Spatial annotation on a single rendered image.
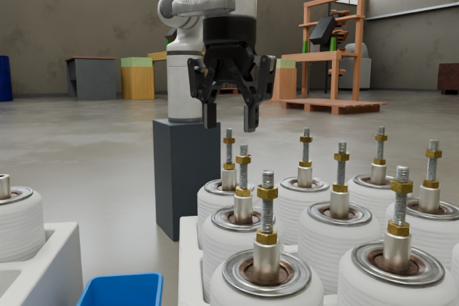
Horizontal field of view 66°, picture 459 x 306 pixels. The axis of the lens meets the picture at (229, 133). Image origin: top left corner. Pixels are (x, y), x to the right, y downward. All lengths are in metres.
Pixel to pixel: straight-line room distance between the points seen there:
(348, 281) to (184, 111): 0.66
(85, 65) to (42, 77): 1.82
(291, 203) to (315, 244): 0.11
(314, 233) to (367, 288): 0.12
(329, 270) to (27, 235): 0.39
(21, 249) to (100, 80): 6.60
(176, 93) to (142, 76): 6.16
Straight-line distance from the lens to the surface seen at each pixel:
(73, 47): 8.77
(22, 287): 0.50
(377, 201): 0.57
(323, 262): 0.44
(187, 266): 0.48
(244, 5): 0.49
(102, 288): 0.61
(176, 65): 0.92
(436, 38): 12.22
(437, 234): 0.48
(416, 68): 12.46
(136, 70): 7.04
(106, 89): 7.13
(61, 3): 8.87
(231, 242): 0.39
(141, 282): 0.60
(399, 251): 0.35
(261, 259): 0.31
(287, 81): 6.42
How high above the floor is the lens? 0.42
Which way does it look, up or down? 9 degrees down
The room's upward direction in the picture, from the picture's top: straight up
